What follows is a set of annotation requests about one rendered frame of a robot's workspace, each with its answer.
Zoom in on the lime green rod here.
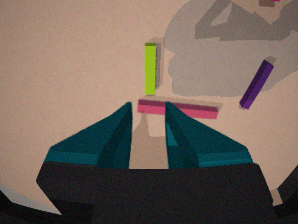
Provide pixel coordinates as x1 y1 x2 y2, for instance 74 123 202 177
145 43 156 94

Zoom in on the purple rod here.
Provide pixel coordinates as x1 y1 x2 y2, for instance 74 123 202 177
239 60 274 110

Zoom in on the pink rod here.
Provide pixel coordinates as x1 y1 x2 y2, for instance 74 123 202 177
137 99 219 119

